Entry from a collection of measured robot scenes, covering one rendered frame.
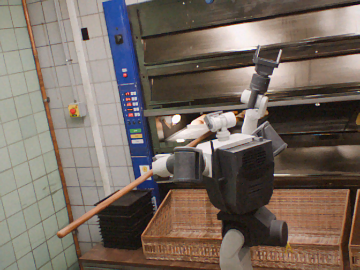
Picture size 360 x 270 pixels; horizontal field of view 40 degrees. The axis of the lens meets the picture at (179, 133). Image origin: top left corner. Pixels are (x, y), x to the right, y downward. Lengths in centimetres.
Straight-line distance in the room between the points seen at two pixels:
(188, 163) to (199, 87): 116
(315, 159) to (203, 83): 82
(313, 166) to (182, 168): 119
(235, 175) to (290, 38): 114
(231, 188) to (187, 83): 126
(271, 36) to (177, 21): 61
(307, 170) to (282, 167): 16
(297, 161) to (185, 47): 98
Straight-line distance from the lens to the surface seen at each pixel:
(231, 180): 201
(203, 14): 306
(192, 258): 293
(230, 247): 223
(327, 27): 285
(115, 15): 329
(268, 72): 236
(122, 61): 330
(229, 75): 304
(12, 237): 354
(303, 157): 302
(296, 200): 306
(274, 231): 217
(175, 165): 202
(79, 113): 352
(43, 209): 374
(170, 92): 319
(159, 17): 319
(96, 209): 219
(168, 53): 315
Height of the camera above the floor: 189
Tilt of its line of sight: 12 degrees down
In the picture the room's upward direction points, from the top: 9 degrees counter-clockwise
